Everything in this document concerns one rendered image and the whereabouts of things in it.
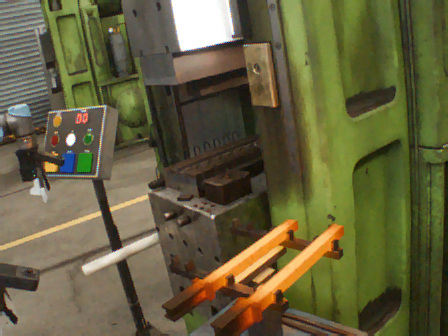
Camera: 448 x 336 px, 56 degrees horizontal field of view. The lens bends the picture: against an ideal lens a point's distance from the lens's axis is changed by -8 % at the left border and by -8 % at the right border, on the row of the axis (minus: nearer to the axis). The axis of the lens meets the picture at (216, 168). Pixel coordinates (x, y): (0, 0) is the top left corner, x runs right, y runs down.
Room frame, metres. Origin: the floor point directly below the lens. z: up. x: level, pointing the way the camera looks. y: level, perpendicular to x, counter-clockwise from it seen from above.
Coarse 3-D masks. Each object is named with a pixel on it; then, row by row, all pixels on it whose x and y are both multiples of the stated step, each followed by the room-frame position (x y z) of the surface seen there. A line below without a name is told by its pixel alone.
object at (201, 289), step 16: (288, 224) 0.96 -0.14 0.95; (272, 240) 0.90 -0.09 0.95; (240, 256) 0.85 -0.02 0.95; (256, 256) 0.86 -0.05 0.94; (224, 272) 0.80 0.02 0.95; (240, 272) 0.82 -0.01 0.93; (192, 288) 0.75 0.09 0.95; (208, 288) 0.74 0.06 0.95; (176, 304) 0.70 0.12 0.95; (192, 304) 0.73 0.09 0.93; (176, 320) 0.69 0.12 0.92
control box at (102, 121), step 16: (64, 112) 1.83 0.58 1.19; (80, 112) 1.77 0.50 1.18; (96, 112) 1.72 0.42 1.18; (112, 112) 1.73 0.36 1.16; (48, 128) 1.84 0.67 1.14; (64, 128) 1.79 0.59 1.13; (80, 128) 1.74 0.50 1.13; (96, 128) 1.69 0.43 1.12; (112, 128) 1.72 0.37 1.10; (48, 144) 1.81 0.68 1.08; (64, 144) 1.75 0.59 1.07; (80, 144) 1.70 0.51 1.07; (96, 144) 1.66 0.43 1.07; (112, 144) 1.70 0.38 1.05; (96, 160) 1.62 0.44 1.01; (112, 160) 1.68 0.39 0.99; (48, 176) 1.75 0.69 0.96; (64, 176) 1.69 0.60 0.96; (80, 176) 1.64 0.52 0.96; (96, 176) 1.59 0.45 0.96
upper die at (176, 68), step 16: (208, 48) 1.39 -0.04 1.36; (224, 48) 1.42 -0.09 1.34; (240, 48) 1.46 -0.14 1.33; (144, 64) 1.46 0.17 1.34; (160, 64) 1.38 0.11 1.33; (176, 64) 1.32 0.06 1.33; (192, 64) 1.35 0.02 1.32; (208, 64) 1.38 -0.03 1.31; (224, 64) 1.42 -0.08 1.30; (240, 64) 1.45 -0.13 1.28; (144, 80) 1.47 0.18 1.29; (160, 80) 1.39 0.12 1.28; (176, 80) 1.32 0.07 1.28; (192, 80) 1.34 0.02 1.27
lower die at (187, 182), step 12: (228, 144) 1.63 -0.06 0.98; (204, 156) 1.46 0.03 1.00; (216, 156) 1.44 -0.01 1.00; (228, 156) 1.44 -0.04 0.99; (240, 156) 1.42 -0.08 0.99; (252, 156) 1.45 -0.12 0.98; (168, 168) 1.45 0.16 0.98; (192, 168) 1.37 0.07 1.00; (204, 168) 1.36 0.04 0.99; (168, 180) 1.46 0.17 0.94; (180, 180) 1.39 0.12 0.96; (192, 180) 1.33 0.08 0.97; (192, 192) 1.34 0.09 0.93; (204, 192) 1.33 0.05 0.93
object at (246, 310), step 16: (320, 240) 0.85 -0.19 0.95; (304, 256) 0.80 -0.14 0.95; (320, 256) 0.82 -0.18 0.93; (288, 272) 0.75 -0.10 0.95; (304, 272) 0.77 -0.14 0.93; (272, 288) 0.71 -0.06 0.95; (240, 304) 0.66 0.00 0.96; (256, 304) 0.66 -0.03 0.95; (224, 320) 0.62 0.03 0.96; (240, 320) 0.64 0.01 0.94; (256, 320) 0.65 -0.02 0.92
